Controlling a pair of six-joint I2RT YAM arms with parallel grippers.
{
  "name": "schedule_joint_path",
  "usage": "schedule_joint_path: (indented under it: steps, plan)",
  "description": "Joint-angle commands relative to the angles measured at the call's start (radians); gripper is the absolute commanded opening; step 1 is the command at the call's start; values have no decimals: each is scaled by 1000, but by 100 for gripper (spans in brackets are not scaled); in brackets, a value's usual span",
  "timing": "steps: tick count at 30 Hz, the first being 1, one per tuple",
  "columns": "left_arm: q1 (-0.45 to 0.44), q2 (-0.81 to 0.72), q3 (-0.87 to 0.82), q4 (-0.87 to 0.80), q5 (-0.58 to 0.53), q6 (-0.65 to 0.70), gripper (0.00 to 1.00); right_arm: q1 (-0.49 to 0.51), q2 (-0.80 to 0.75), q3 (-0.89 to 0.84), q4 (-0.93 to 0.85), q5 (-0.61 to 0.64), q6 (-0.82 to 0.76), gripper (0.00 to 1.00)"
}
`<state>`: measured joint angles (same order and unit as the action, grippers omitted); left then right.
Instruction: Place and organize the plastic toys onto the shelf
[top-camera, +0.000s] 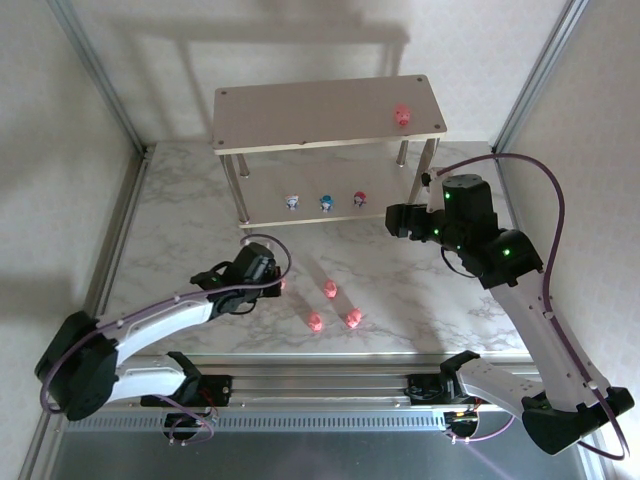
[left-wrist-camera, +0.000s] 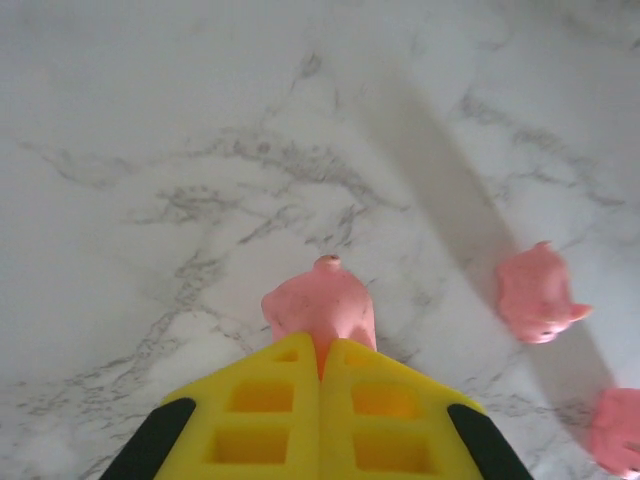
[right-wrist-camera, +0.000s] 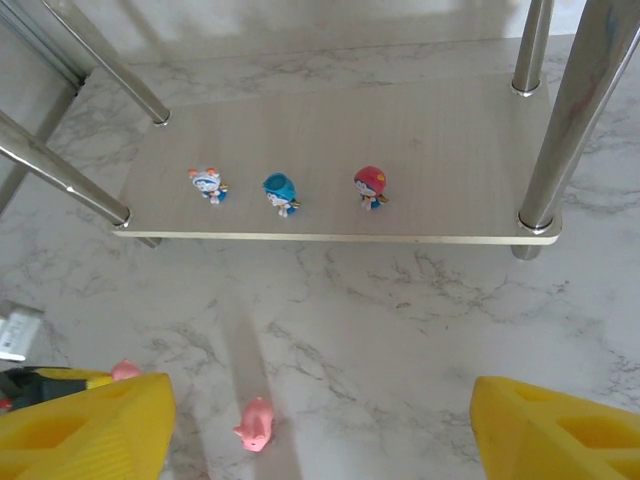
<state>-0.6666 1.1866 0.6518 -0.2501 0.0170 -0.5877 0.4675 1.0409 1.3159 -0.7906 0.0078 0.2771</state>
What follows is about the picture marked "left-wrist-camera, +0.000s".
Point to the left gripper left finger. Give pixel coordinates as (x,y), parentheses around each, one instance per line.
(250,440)

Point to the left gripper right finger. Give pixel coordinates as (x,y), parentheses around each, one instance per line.
(390,440)

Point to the pink plastic pig toy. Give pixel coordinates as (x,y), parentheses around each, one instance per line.
(617,430)
(320,305)
(535,295)

